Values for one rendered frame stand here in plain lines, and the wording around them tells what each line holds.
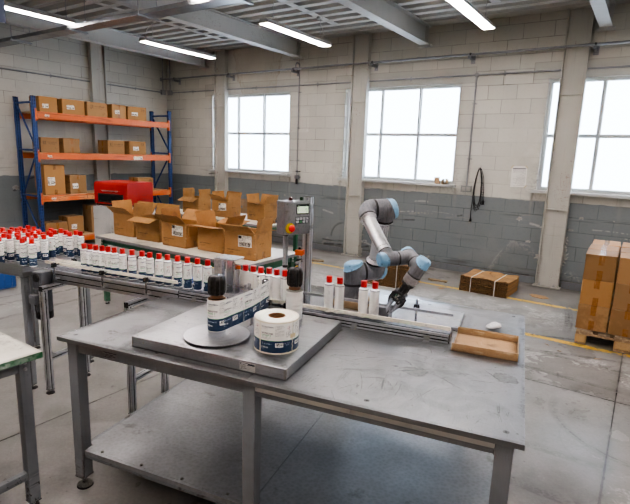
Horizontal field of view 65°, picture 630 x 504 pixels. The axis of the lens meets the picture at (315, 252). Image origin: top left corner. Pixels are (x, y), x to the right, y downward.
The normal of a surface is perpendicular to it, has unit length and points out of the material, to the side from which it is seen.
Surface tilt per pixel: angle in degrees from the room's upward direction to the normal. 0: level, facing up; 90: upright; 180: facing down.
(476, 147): 90
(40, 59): 90
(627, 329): 93
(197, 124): 90
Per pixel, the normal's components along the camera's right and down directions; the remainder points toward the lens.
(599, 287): -0.54, 0.10
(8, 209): 0.83, 0.14
